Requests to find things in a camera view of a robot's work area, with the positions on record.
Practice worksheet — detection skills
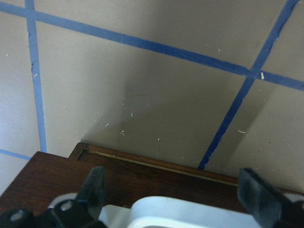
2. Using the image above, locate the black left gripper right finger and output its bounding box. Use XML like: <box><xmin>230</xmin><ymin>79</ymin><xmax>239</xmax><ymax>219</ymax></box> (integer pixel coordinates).
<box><xmin>237</xmin><ymin>168</ymin><xmax>304</xmax><ymax>228</ymax></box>

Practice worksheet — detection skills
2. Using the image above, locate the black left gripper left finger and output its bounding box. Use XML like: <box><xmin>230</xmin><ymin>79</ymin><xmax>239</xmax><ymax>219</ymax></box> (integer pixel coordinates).
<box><xmin>0</xmin><ymin>166</ymin><xmax>106</xmax><ymax>228</ymax></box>

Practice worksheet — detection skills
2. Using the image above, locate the light wood drawer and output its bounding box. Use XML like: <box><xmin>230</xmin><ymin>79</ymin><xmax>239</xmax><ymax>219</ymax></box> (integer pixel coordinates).
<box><xmin>0</xmin><ymin>142</ymin><xmax>245</xmax><ymax>215</ymax></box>

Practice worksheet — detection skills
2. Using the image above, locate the white drawer handle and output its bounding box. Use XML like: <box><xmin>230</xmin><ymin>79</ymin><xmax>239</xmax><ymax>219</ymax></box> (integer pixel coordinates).
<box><xmin>48</xmin><ymin>192</ymin><xmax>304</xmax><ymax>228</ymax></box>

